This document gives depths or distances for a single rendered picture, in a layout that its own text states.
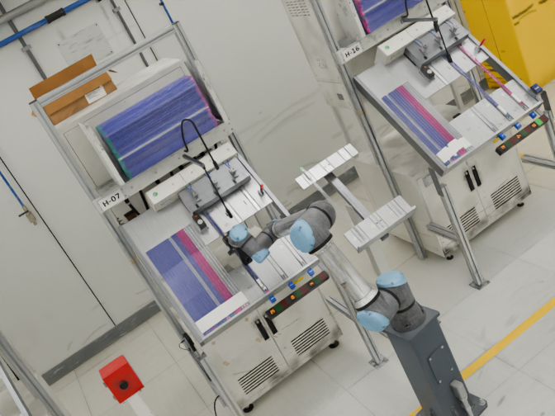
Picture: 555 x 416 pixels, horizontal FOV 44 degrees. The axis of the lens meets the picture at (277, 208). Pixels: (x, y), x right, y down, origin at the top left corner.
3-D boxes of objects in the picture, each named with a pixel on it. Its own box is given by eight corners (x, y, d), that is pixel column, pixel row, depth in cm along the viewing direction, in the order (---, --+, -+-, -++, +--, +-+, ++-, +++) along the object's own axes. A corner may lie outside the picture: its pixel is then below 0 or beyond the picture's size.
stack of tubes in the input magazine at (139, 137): (219, 125, 333) (193, 75, 322) (129, 180, 320) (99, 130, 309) (211, 121, 344) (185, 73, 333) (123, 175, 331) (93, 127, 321)
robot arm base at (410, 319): (434, 313, 279) (425, 294, 275) (409, 336, 273) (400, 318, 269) (407, 304, 291) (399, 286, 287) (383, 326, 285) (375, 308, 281)
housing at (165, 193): (239, 166, 352) (238, 152, 339) (158, 218, 339) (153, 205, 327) (230, 155, 355) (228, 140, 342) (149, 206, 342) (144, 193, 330)
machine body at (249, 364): (348, 342, 377) (302, 253, 353) (244, 421, 360) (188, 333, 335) (295, 302, 435) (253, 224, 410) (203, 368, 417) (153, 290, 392)
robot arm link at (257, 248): (277, 243, 294) (258, 227, 295) (263, 260, 288) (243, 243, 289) (272, 252, 301) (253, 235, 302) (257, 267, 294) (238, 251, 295)
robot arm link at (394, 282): (419, 292, 277) (408, 267, 272) (404, 314, 270) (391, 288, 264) (395, 290, 286) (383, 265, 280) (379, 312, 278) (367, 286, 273)
